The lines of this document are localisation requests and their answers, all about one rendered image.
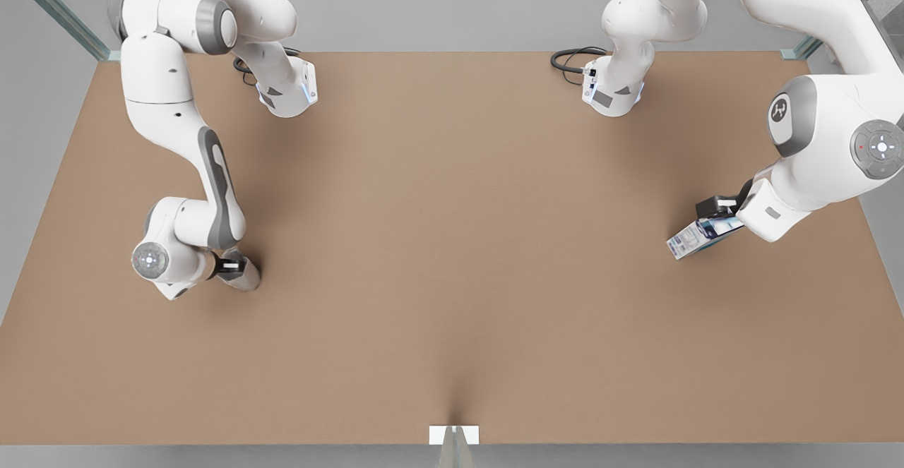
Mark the blue and white printed box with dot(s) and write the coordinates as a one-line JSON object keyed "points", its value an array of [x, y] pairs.
{"points": [[699, 237]]}

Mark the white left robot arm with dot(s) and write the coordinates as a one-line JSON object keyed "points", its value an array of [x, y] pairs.
{"points": [[826, 122]]}

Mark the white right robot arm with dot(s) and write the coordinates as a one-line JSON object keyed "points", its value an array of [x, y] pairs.
{"points": [[166, 122]]}

